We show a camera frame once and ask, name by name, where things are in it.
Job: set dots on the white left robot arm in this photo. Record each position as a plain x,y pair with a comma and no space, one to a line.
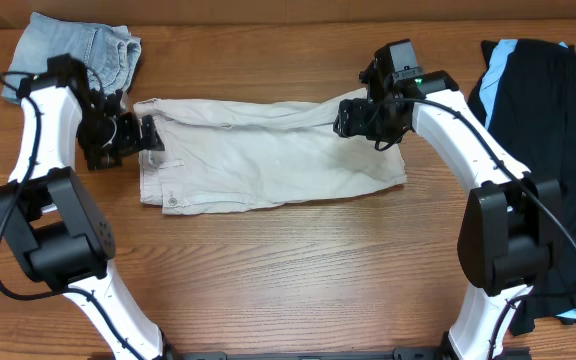
57,233

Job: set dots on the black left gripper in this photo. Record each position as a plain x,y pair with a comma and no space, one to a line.
131,136

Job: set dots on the beige khaki shorts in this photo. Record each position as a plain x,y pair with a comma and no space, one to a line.
226,156

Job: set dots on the black and blue garment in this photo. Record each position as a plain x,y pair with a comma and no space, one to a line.
526,100

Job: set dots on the folded light blue jeans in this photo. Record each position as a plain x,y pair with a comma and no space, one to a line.
111,53

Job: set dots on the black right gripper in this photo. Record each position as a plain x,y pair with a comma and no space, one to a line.
347,118

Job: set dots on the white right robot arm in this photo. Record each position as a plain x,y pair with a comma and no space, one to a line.
507,238

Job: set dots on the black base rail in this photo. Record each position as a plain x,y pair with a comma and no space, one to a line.
318,355

